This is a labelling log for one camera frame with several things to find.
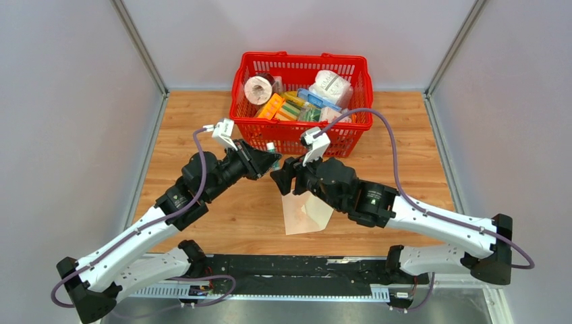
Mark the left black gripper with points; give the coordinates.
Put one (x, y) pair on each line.
(255, 161)

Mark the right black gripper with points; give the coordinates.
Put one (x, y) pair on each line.
(292, 167)

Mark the cream paper envelope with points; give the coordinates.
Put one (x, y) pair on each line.
(305, 213)

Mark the green white glue stick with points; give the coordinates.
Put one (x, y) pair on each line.
(270, 147)

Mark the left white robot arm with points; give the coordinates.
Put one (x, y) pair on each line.
(96, 283)

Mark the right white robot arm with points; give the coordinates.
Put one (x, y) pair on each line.
(477, 246)

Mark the orange plastic box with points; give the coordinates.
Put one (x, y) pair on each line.
(271, 107)

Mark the green yellow sponge pack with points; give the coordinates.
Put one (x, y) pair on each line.
(288, 112)

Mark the white small box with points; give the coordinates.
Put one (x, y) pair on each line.
(328, 114)

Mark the blue plastic package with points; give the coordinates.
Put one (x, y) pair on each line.
(316, 100)

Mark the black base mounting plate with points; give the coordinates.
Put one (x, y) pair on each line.
(282, 275)

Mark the wrapped white tissue pack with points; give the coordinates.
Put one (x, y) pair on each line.
(332, 88)

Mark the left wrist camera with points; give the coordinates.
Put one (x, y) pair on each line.
(222, 132)

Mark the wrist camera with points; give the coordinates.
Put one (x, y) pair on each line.
(316, 141)
(222, 132)

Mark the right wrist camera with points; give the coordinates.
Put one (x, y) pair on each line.
(316, 141)

